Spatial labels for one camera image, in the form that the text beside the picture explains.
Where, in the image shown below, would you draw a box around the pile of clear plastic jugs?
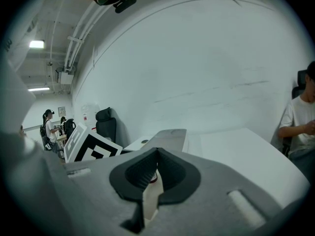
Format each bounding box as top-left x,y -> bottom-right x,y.
81,103 -> 101,130

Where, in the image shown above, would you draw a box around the black office chair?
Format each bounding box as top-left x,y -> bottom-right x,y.
291,70 -> 309,100
95,107 -> 117,144
64,118 -> 77,140

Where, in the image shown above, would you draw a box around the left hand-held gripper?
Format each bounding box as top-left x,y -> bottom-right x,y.
63,122 -> 124,163

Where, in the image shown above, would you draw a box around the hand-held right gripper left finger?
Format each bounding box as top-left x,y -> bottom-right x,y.
63,147 -> 159,234

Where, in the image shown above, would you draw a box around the white ceiling air conditioner unit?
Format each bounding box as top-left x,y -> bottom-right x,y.
56,67 -> 75,85

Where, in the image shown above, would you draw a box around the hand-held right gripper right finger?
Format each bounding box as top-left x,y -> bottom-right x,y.
144,147 -> 284,236

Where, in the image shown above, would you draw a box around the white ceiling pipes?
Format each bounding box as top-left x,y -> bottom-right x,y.
64,0 -> 98,70

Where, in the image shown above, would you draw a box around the black head-worn camera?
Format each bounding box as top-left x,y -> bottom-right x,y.
112,0 -> 137,14

